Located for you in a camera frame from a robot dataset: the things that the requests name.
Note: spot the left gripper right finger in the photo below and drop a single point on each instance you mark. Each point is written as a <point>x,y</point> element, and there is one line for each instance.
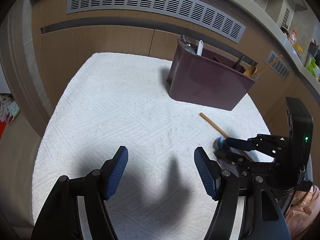
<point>262,217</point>

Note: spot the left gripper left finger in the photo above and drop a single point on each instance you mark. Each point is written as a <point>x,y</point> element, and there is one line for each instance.
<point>59,217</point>

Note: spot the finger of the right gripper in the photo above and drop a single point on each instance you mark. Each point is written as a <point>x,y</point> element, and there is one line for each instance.
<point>226,144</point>
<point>230,157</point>

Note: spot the wooden chopstick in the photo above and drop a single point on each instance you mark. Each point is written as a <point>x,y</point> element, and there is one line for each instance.
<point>222,132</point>
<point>266,67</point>

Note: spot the wooden spoon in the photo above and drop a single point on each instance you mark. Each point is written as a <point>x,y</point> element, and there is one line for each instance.
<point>250,71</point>

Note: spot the white ceramic spoon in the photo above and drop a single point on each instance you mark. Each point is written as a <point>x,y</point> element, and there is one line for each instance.
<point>199,48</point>

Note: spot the shiny steel spoon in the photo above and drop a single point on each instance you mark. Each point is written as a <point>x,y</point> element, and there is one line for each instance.
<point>188,43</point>

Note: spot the person right hand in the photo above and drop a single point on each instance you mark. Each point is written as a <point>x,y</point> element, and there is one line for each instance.
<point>303,212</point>

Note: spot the maroon plastic utensil holder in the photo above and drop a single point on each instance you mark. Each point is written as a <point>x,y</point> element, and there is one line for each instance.
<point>208,79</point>

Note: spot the grey ventilation grille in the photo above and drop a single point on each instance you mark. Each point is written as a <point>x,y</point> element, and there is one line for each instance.
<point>193,11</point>
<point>280,68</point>

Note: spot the white textured table cloth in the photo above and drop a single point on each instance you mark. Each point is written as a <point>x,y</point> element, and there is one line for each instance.
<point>122,100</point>

